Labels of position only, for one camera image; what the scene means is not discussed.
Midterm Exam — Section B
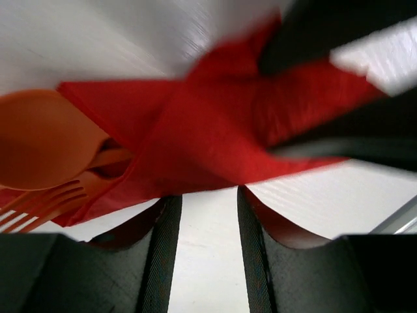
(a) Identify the red paper napkin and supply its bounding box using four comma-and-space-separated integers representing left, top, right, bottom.
54, 16, 382, 227

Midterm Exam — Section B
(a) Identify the aluminium mounting rail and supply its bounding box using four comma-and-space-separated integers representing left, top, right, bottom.
370, 196, 417, 235

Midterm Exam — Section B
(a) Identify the orange plastic fork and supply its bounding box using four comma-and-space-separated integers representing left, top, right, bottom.
0, 171, 115, 234

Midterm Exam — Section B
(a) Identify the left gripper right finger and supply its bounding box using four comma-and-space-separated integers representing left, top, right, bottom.
237, 186, 416, 312

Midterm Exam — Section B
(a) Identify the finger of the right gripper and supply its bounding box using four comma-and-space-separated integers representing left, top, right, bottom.
268, 94, 416, 171
258, 0, 416, 75

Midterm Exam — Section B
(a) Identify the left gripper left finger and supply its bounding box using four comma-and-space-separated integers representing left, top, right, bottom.
1, 196, 182, 312

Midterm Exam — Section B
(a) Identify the orange plastic spoon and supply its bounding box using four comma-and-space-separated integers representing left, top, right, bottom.
1, 89, 133, 190

